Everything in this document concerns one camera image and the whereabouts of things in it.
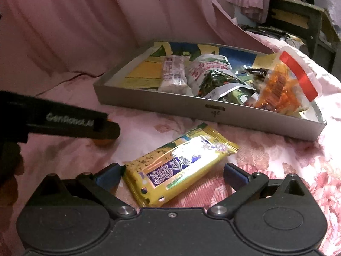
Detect yellow snack bar packet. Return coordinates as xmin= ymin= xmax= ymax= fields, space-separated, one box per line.
xmin=123 ymin=123 xmax=239 ymax=207

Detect white green red snack bag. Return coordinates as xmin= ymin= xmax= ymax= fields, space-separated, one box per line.
xmin=186 ymin=54 xmax=259 ymax=106

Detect orange red-striped snack bag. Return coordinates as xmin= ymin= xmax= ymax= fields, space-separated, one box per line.
xmin=254 ymin=46 xmax=322 ymax=116

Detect white pink snack packet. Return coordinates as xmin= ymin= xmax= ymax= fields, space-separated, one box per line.
xmin=158 ymin=55 xmax=193 ymax=96

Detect gold foil snack packets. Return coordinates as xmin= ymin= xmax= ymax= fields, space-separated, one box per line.
xmin=235 ymin=65 xmax=269 ymax=86

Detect person's left hand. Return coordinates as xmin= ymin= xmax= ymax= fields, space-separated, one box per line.
xmin=1 ymin=140 xmax=24 ymax=207

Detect pink floral bedspread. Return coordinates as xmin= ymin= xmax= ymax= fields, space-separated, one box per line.
xmin=0 ymin=29 xmax=341 ymax=256

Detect pink curtain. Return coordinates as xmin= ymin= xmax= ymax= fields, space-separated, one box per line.
xmin=1 ymin=0 xmax=271 ymax=95

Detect grey box with colourful lining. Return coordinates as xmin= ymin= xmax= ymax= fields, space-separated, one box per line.
xmin=94 ymin=42 xmax=327 ymax=142

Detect dark bag with yellow item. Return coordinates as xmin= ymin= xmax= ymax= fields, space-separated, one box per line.
xmin=241 ymin=25 xmax=305 ymax=49

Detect dark wooden desk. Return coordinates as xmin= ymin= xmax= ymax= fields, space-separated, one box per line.
xmin=265 ymin=0 xmax=340 ymax=73

